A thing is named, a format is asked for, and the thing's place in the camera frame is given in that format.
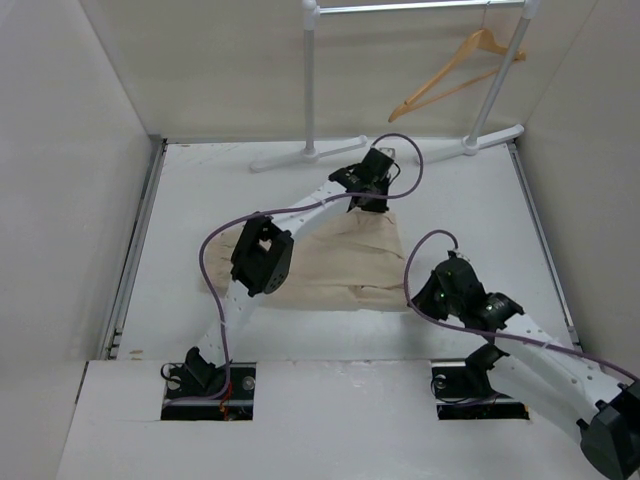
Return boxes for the beige trousers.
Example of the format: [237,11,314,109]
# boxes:
[194,209,409,314]

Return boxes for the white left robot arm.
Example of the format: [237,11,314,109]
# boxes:
[161,147,396,403]

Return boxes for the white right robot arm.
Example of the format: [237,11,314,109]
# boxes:
[407,251,639,479]

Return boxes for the wooden clothes hanger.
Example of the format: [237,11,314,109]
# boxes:
[388,20,526,123]

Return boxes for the white clothes rack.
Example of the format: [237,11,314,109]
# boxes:
[249,0,541,173]

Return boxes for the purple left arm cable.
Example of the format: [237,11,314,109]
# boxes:
[198,132,426,401]

